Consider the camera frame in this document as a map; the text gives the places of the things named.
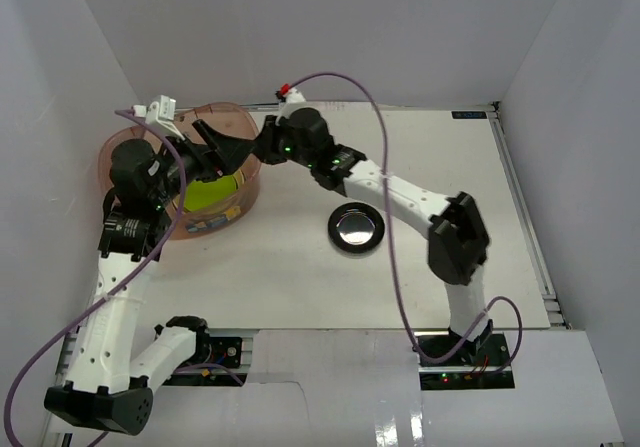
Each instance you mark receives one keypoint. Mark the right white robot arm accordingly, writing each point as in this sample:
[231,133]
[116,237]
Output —
[455,233]

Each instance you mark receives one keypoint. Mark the blue table label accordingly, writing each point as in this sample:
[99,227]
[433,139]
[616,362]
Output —
[468,115]

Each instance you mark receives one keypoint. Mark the lime green plate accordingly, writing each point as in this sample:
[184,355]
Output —
[201,196]

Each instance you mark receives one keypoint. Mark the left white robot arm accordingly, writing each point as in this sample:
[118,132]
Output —
[105,388]

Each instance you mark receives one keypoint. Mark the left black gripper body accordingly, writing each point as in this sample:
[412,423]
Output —
[198,156]

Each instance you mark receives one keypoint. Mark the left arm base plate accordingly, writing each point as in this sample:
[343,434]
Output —
[224,353]

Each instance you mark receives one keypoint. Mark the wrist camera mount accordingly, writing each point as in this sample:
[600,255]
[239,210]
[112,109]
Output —
[289,99]
[160,114]

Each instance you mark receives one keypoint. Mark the papers at table back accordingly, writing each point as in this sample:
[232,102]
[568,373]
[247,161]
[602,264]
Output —
[340,106]

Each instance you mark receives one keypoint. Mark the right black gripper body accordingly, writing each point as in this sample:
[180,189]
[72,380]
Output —
[281,146]

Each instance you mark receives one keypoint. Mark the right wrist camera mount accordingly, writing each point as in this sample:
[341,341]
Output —
[289,99]

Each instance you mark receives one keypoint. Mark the glossy black plate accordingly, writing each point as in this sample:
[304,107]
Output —
[355,229]

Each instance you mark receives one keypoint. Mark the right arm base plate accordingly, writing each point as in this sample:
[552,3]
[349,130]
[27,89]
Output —
[463,373]

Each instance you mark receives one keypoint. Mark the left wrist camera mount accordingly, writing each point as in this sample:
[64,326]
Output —
[160,114]

